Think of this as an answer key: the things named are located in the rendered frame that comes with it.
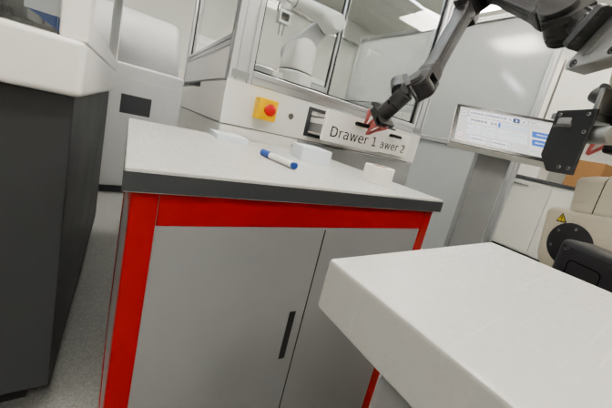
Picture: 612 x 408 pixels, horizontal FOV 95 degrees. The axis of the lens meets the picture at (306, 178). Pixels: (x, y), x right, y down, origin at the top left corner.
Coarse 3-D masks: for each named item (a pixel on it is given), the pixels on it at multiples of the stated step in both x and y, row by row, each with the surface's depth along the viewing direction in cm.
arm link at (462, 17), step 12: (456, 0) 95; (456, 12) 96; (468, 12) 95; (456, 24) 93; (468, 24) 96; (444, 36) 93; (456, 36) 93; (444, 48) 90; (432, 60) 90; (444, 60) 91; (432, 72) 88; (420, 84) 87; (432, 84) 89; (420, 96) 91
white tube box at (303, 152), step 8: (296, 144) 82; (304, 144) 86; (296, 152) 80; (304, 152) 75; (312, 152) 75; (320, 152) 76; (328, 152) 77; (304, 160) 75; (312, 160) 76; (320, 160) 77; (328, 160) 77
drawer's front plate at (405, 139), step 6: (384, 132) 130; (390, 132) 132; (396, 132) 134; (384, 138) 131; (390, 138) 133; (396, 138) 135; (402, 138) 137; (408, 138) 140; (384, 144) 132; (396, 144) 136; (402, 144) 138; (408, 144) 141; (384, 150) 133; (390, 150) 135; (396, 150) 137; (402, 156) 141
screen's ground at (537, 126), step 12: (468, 108) 166; (468, 120) 161; (480, 120) 160; (492, 120) 159; (528, 120) 156; (528, 132) 152; (540, 132) 151; (480, 144) 151; (516, 144) 148; (528, 144) 148; (540, 156) 143
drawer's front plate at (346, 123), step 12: (324, 120) 99; (336, 120) 101; (348, 120) 103; (360, 120) 106; (324, 132) 99; (348, 132) 105; (360, 132) 108; (348, 144) 106; (360, 144) 109; (372, 144) 113
